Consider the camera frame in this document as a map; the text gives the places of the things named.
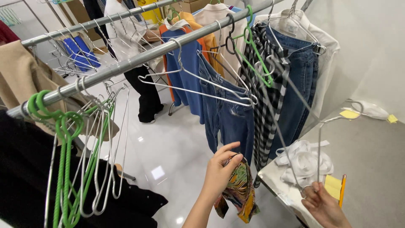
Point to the yellow orange shirt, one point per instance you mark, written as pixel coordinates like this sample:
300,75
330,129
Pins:
208,41

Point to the green twisted hanger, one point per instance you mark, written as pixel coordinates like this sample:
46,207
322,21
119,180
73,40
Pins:
90,167
65,164

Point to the beige garment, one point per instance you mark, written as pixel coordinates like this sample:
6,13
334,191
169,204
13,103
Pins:
22,76

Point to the black white checked garment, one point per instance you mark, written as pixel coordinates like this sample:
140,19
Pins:
269,110

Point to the faded blue jeans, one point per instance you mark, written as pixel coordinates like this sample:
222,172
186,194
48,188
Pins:
229,120

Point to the colourful patterned garment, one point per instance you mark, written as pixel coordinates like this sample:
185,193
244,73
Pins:
239,190

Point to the thick steel rack rail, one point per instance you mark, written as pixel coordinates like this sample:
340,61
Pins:
142,58

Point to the thin steel rack rail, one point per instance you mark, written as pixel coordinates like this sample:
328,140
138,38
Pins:
95,22

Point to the yellow sticky note pad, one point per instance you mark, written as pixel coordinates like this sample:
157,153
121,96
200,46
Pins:
333,186

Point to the pale green hangers rack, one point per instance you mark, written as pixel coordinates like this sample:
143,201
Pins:
9,15

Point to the silver clip hanger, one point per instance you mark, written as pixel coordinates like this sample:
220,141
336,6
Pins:
296,23

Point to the blue bag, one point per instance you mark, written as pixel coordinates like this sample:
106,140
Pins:
80,53

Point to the brown cardboard box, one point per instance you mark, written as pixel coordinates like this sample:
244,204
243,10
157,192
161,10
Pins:
79,15

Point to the blue sweater with orange collar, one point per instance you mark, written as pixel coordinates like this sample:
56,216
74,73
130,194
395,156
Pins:
186,69

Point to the dark blue jeans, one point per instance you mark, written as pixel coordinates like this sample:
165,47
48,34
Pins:
299,91

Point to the small cardboard box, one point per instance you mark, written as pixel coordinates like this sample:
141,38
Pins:
193,4

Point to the yellow sticky note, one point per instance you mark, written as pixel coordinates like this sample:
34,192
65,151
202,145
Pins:
349,114

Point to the dark red garment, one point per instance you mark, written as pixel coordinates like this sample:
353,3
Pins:
6,33

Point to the cream shirt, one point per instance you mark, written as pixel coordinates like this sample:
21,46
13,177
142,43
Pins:
226,34

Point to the crumpled white cloth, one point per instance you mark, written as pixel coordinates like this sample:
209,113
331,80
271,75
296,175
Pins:
305,163

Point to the white face mask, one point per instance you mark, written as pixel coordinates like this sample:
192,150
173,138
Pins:
371,110

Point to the orange pencil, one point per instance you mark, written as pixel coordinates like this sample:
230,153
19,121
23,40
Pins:
342,190

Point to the white shirt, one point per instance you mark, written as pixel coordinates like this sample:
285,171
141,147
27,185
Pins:
326,53

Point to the small yellow paper scrap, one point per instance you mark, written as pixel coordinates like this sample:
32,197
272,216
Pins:
392,118

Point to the person's left hand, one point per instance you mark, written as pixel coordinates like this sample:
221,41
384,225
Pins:
218,174

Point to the person's right hand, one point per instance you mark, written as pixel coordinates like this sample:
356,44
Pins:
326,207

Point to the smooth green hanger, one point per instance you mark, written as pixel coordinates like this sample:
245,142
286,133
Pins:
258,57

